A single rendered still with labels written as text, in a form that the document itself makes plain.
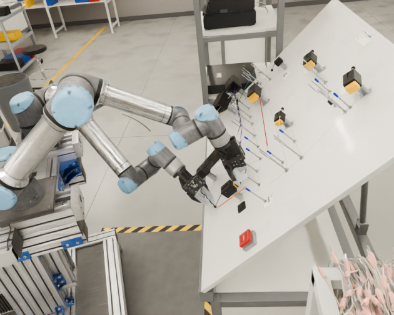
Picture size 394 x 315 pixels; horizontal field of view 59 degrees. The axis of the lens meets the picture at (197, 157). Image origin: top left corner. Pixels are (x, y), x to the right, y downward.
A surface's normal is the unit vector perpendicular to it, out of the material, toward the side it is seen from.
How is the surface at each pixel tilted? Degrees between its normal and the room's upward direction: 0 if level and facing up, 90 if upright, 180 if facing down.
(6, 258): 90
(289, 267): 0
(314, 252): 0
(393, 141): 46
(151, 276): 0
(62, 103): 85
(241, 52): 90
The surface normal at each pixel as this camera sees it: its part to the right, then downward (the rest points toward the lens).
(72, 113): 0.30, 0.46
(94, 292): -0.10, -0.81
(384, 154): -0.79, -0.52
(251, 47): -0.06, 0.58
